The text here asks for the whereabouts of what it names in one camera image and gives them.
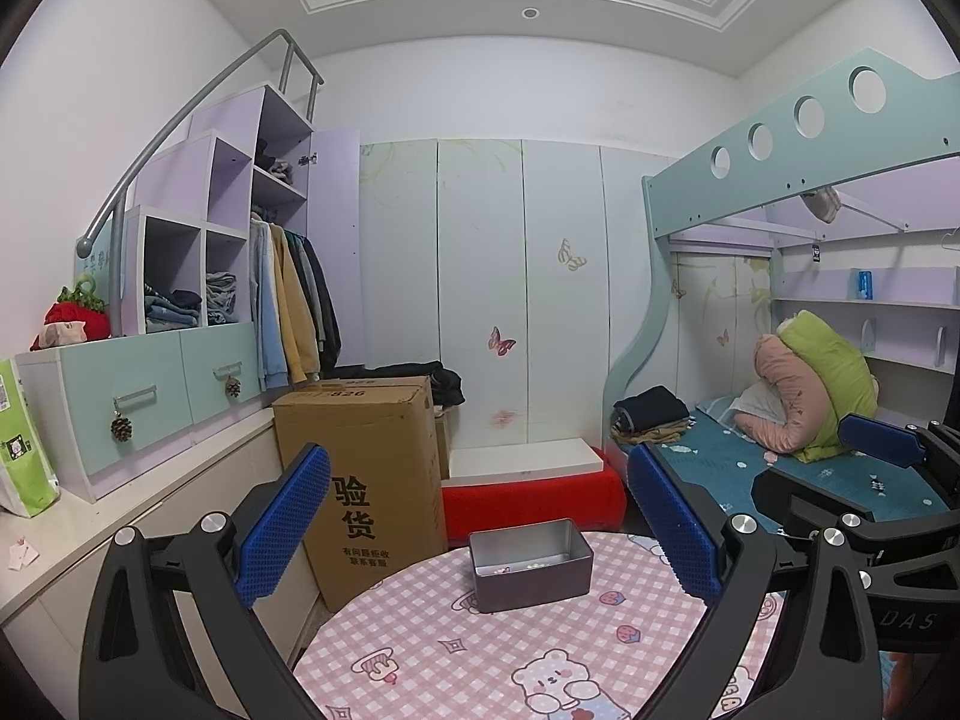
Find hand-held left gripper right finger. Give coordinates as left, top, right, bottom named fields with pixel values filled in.
left=627, top=441, right=890, bottom=720

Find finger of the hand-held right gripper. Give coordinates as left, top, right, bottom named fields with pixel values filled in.
left=751, top=465, right=959, bottom=539
left=838, top=412, right=960, bottom=482

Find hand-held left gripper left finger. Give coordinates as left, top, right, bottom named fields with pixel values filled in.
left=79, top=441, right=332, bottom=720

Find grey metal tin box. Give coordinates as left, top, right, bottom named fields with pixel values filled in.
left=468, top=517, right=595, bottom=614

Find pile of silver jewelry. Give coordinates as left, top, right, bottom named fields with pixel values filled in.
left=480, top=557, right=565, bottom=577

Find person's right forearm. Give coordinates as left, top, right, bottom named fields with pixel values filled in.
left=877, top=649, right=950, bottom=720

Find blue bed sheet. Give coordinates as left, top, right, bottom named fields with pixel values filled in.
left=649, top=397, right=953, bottom=533

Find green blanket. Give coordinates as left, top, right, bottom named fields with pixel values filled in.
left=776, top=310, right=880, bottom=464

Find large cardboard box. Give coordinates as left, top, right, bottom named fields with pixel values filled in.
left=271, top=376, right=449, bottom=614

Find white pillow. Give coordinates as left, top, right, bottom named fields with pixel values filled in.
left=731, top=382, right=788, bottom=421

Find folded dark clothes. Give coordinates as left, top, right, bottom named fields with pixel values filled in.
left=611, top=385, right=695, bottom=445

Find red storage box, white lid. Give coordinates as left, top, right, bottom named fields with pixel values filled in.
left=441, top=446, right=629, bottom=541

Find white board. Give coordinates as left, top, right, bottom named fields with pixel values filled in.
left=448, top=437, right=602, bottom=487

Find teal drawer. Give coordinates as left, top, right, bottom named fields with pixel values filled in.
left=60, top=330, right=193, bottom=478
left=180, top=322, right=263, bottom=425

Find cream low cabinet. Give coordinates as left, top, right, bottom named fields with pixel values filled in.
left=0, top=412, right=331, bottom=691

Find black clothes pile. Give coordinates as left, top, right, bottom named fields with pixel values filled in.
left=330, top=361, right=466, bottom=410

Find pink checkered tablecloth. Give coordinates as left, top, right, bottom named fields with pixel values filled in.
left=292, top=529, right=788, bottom=720

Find tan hanging jacket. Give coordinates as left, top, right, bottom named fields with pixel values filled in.
left=270, top=225, right=322, bottom=386

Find light blue hanging shirt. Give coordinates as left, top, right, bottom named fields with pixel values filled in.
left=251, top=221, right=290, bottom=392

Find dark hanging jackets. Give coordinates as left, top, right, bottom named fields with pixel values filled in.
left=296, top=234, right=343, bottom=380

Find folded jeans stack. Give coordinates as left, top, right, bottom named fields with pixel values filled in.
left=204, top=271, right=239, bottom=328
left=144, top=283, right=203, bottom=333

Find grey cloth bundle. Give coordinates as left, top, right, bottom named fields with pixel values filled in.
left=799, top=186, right=843, bottom=225

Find green plastic bag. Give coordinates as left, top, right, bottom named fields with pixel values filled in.
left=0, top=358, right=62, bottom=519

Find purple cabinet door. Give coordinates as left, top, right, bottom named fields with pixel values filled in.
left=306, top=127, right=365, bottom=370

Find pink plush toy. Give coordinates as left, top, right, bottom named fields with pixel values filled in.
left=30, top=321, right=92, bottom=350

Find red plush toy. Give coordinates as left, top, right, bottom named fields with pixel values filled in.
left=45, top=274, right=112, bottom=342

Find white wardrobe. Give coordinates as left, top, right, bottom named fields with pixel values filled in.
left=358, top=139, right=677, bottom=452

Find purple stair shelf unit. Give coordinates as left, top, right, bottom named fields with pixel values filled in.
left=120, top=82, right=316, bottom=338

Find dark shelf clothes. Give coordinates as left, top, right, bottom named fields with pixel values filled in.
left=255, top=139, right=295, bottom=185

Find silver handrail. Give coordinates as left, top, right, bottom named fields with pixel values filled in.
left=75, top=28, right=325, bottom=335

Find purple wall shelf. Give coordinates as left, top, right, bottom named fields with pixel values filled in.
left=771, top=262, right=960, bottom=392

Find teal bunk bed frame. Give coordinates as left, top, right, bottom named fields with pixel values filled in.
left=604, top=45, right=960, bottom=466

